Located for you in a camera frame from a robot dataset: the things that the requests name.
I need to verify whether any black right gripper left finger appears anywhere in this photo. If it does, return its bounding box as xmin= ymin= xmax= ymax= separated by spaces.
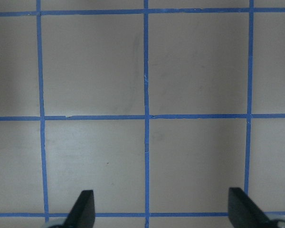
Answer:
xmin=63 ymin=190 xmax=95 ymax=228

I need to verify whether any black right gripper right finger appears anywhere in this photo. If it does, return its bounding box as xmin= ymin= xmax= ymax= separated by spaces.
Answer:
xmin=228 ymin=187 xmax=275 ymax=228

